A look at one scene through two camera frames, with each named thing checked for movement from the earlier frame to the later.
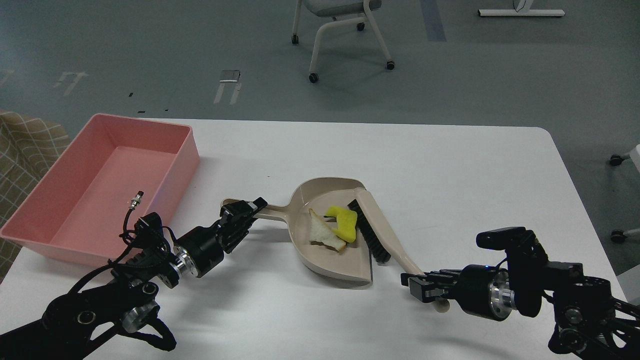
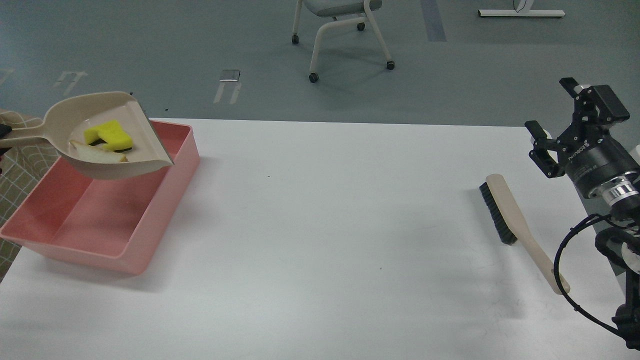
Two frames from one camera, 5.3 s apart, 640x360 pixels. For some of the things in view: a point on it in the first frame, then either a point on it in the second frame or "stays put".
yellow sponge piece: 346,220 → 112,133
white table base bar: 522,12 stays put
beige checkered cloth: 29,145 stays put
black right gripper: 481,290 → 590,155
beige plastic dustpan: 319,195 → 97,136
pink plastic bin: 78,211 stays put
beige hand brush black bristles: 383,239 → 511,223
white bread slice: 321,233 → 97,151
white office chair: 343,12 stays put
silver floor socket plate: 230,75 stays put
